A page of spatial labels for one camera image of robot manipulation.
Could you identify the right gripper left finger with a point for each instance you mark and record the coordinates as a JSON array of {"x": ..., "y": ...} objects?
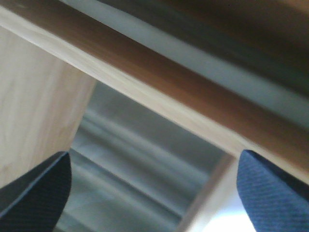
[{"x": 35, "y": 201}]

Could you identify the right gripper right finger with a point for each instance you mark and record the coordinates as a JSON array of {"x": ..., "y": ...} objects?
[{"x": 274, "y": 200}]

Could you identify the grey window curtain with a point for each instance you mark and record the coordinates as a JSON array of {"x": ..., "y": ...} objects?
[{"x": 136, "y": 171}]

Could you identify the wooden shelf unit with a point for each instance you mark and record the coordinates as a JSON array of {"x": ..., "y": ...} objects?
[{"x": 232, "y": 72}]

